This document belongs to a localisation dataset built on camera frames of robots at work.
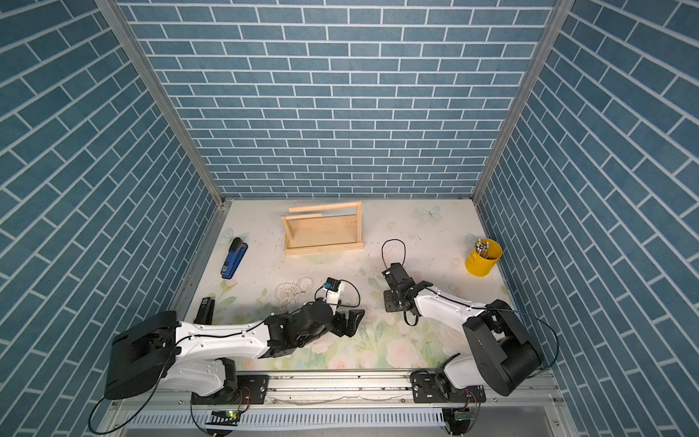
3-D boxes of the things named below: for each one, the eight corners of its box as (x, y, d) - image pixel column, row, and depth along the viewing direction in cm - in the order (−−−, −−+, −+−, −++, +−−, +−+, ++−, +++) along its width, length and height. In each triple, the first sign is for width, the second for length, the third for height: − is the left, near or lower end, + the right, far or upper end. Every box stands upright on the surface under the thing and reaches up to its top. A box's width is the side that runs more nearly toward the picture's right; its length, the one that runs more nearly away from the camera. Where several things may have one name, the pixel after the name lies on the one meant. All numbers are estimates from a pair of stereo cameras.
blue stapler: (222, 278, 98) (217, 271, 94) (238, 244, 108) (234, 237, 104) (234, 279, 98) (229, 272, 94) (249, 244, 108) (245, 237, 104)
